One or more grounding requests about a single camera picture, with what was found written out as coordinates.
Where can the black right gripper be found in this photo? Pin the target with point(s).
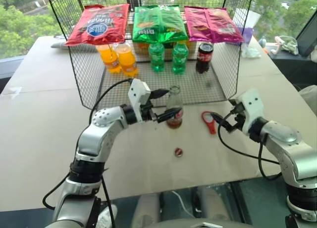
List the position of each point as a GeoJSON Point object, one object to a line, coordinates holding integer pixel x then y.
{"type": "Point", "coordinates": [236, 124]}

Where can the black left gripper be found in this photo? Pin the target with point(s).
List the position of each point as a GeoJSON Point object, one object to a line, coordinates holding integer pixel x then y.
{"type": "Point", "coordinates": [147, 113]}

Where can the glass bottle with amber drink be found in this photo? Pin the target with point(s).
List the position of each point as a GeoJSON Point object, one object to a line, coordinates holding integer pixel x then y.
{"type": "Point", "coordinates": [174, 101]}

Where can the red bottle opener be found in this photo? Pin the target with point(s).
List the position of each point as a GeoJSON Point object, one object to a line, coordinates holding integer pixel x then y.
{"type": "Point", "coordinates": [211, 127]}

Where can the red metal bottle cap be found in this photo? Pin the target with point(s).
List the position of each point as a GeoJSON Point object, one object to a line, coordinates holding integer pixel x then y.
{"type": "Point", "coordinates": [178, 152]}

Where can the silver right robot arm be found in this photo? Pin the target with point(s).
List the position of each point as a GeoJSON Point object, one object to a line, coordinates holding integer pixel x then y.
{"type": "Point", "coordinates": [297, 158]}

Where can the green soda plastic bottle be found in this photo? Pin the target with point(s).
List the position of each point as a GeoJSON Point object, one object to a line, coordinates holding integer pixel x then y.
{"type": "Point", "coordinates": [157, 58]}
{"type": "Point", "coordinates": [180, 59]}

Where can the orange soda plastic bottle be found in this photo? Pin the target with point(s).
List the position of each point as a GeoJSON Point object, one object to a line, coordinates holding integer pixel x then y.
{"type": "Point", "coordinates": [106, 59]}
{"type": "Point", "coordinates": [128, 60]}

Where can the dark cola plastic bottle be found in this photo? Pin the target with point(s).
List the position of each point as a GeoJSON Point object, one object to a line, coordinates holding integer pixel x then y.
{"type": "Point", "coordinates": [204, 59]}

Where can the white plastic bag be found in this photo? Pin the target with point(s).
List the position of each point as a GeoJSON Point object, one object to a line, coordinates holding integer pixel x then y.
{"type": "Point", "coordinates": [251, 52]}

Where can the small colourful figurine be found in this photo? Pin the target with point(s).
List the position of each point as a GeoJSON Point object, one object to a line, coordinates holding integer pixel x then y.
{"type": "Point", "coordinates": [263, 43]}

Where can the purple bag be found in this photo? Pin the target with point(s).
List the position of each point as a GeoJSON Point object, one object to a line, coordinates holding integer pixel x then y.
{"type": "Point", "coordinates": [247, 36]}

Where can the green chip bag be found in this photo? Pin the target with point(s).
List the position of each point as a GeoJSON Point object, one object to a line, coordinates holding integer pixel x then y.
{"type": "Point", "coordinates": [157, 23]}

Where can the person's beige trousered knee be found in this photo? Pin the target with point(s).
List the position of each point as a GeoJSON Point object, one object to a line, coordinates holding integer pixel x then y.
{"type": "Point", "coordinates": [309, 101]}

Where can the magenta chip bag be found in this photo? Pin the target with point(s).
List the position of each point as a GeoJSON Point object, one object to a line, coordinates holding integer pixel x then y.
{"type": "Point", "coordinates": [213, 23]}

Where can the white and green plush toy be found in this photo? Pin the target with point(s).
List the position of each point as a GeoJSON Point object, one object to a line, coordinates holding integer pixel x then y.
{"type": "Point", "coordinates": [288, 44]}

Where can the beige rounded leg shape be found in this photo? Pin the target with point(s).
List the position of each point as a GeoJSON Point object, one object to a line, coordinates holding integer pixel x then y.
{"type": "Point", "coordinates": [214, 204]}
{"type": "Point", "coordinates": [146, 211]}

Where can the white paper bag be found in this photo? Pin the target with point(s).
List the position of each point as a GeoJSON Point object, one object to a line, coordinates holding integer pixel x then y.
{"type": "Point", "coordinates": [248, 18]}

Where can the red chip bag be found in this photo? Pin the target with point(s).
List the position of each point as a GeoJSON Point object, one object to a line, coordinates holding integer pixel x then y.
{"type": "Point", "coordinates": [97, 23]}

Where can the grey flat object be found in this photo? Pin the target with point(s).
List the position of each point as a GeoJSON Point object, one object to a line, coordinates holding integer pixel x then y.
{"type": "Point", "coordinates": [59, 44]}

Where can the white laced shoe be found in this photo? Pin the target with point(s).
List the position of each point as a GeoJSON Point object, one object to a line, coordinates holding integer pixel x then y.
{"type": "Point", "coordinates": [106, 216]}

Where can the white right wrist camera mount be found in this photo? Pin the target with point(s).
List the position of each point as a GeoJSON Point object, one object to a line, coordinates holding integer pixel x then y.
{"type": "Point", "coordinates": [250, 104]}

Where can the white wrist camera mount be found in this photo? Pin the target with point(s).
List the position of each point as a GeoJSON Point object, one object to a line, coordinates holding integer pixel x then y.
{"type": "Point", "coordinates": [136, 91]}
{"type": "Point", "coordinates": [250, 104]}

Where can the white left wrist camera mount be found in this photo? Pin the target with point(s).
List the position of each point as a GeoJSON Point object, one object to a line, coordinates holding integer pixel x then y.
{"type": "Point", "coordinates": [136, 91]}

